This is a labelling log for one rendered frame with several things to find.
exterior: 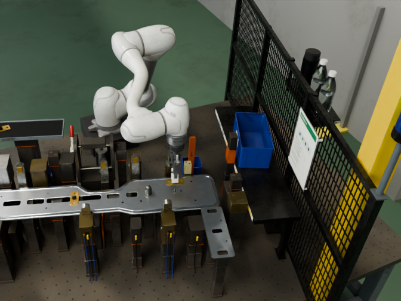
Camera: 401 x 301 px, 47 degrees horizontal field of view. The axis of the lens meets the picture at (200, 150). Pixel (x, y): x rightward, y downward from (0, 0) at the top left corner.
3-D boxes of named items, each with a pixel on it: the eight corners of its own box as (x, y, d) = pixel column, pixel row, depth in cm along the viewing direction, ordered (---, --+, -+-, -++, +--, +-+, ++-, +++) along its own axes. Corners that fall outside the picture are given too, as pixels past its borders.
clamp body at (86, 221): (85, 282, 215) (77, 233, 193) (85, 261, 224) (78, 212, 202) (99, 281, 216) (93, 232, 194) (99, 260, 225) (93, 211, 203)
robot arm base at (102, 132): (85, 123, 293) (83, 116, 289) (119, 114, 300) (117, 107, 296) (93, 140, 281) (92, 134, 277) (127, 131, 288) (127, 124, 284)
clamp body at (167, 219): (161, 280, 219) (162, 231, 197) (159, 260, 228) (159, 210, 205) (175, 278, 220) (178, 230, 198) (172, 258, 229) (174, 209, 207)
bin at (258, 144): (237, 168, 233) (240, 147, 225) (232, 131, 257) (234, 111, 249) (270, 168, 235) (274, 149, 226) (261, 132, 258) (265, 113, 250)
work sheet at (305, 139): (303, 192, 206) (318, 137, 187) (287, 159, 223) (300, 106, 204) (307, 192, 206) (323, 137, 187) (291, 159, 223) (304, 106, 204)
